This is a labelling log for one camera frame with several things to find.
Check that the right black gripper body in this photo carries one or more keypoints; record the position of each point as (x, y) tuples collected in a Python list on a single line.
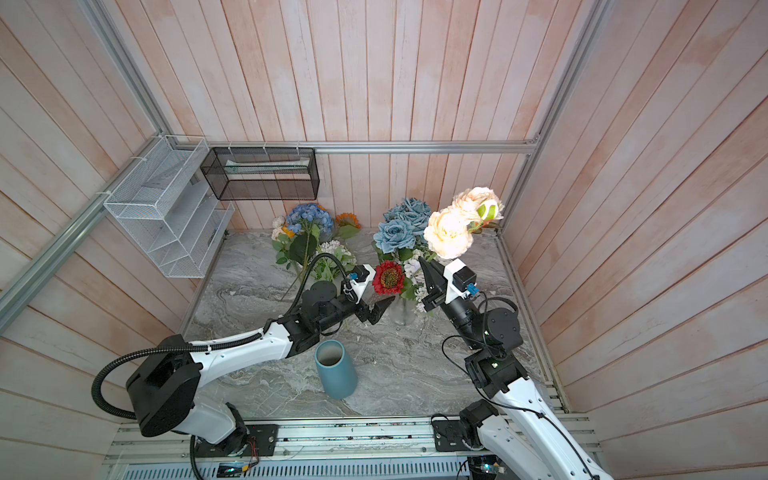
[(436, 301)]

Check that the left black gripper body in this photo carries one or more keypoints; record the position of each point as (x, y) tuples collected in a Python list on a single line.
[(361, 309)]

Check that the red sunflower stem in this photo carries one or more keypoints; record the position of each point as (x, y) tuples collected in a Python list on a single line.
[(389, 278)]

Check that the peach rose stem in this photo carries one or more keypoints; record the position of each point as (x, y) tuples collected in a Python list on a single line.
[(449, 232)]

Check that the teal blue rose bouquet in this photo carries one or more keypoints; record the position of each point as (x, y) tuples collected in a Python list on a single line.
[(402, 231)]

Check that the teal ceramic vase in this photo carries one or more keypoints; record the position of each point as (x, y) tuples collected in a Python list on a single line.
[(335, 369)]

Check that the blue hydrangea mixed bouquet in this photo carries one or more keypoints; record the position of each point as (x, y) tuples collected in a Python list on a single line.
[(297, 236)]

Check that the pink white hydrangea bouquet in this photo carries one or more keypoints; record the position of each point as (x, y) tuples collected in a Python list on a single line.
[(414, 287)]

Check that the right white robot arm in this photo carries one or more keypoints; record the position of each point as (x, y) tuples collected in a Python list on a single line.
[(511, 420)]

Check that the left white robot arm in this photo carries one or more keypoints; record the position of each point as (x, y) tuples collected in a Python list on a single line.
[(164, 389)]

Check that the orange flower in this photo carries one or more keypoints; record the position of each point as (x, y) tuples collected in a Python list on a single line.
[(347, 225)]

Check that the black mesh basket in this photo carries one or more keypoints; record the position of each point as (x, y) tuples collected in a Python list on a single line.
[(262, 173)]

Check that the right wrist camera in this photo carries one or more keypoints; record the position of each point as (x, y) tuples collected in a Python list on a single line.
[(460, 281)]

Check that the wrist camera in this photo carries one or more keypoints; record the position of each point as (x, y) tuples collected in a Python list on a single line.
[(460, 281), (357, 282)]

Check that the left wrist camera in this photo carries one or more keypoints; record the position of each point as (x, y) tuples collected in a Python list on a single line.
[(357, 282)]

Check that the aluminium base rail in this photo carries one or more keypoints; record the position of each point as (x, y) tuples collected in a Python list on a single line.
[(325, 448)]

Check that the white wire mesh shelf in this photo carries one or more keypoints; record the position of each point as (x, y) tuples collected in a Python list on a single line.
[(173, 216)]

